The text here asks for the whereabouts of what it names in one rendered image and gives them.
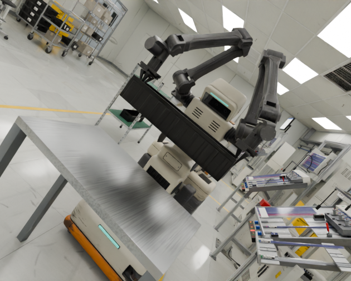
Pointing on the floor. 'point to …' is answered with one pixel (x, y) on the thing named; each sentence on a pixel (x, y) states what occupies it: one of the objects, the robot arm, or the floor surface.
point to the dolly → (34, 6)
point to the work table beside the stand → (103, 189)
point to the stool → (0, 17)
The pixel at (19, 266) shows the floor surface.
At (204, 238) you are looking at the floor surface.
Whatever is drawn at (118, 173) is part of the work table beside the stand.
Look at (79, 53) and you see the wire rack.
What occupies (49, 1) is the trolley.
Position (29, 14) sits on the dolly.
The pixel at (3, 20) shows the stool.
